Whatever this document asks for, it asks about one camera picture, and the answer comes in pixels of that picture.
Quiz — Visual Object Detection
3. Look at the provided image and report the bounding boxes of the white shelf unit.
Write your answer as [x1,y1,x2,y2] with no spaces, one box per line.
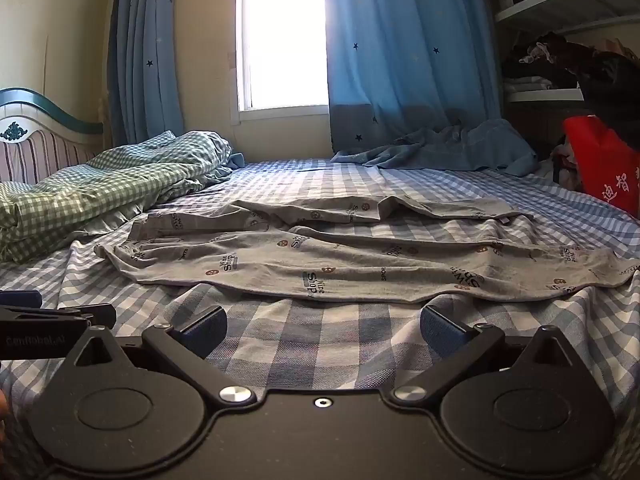
[487,0,640,104]

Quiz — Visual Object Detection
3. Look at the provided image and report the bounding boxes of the grey printed pants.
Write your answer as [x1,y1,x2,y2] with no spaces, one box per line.
[94,195,640,306]

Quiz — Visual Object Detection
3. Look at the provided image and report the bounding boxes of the green checked quilt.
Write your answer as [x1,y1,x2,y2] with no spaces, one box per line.
[0,130,247,263]

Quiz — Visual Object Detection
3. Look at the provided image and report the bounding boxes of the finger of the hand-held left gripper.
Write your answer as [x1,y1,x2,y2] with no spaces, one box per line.
[47,304,117,329]
[0,290,42,310]

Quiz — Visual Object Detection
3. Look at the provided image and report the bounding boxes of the bright window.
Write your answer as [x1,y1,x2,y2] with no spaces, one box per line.
[235,0,332,122]

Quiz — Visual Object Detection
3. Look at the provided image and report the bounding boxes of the white folded clothes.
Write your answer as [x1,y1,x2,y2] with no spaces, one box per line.
[504,76,553,94]

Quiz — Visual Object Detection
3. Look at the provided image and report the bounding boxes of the patterned cloth clutter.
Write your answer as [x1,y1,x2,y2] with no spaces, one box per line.
[547,139,584,188]

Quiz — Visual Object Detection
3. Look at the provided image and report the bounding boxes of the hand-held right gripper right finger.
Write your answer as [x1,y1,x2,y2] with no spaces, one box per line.
[391,305,577,407]

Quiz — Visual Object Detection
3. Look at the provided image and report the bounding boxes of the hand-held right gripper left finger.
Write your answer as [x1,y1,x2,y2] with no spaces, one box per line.
[64,306,259,407]

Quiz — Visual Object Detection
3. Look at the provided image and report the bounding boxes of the blue checked bed sheet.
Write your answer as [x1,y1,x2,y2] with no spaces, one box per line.
[0,157,640,480]

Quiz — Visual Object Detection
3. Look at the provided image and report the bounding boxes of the striped teal-trimmed headboard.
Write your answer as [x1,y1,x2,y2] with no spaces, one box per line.
[0,87,106,183]

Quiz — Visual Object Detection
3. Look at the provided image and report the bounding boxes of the blue star curtain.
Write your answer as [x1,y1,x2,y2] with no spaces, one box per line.
[107,0,187,148]
[322,0,503,155]

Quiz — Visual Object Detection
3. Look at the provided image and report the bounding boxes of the blue-grey cloth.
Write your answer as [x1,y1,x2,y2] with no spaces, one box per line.
[330,119,540,177]

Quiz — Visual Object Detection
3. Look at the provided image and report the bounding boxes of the black garment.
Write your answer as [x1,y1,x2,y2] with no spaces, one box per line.
[575,52,640,153]

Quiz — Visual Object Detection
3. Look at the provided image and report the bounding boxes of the red bag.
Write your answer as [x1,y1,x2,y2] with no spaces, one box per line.
[564,115,640,219]

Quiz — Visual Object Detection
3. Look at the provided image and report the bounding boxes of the dark clothes pile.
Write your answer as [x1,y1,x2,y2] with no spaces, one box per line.
[502,32,591,86]

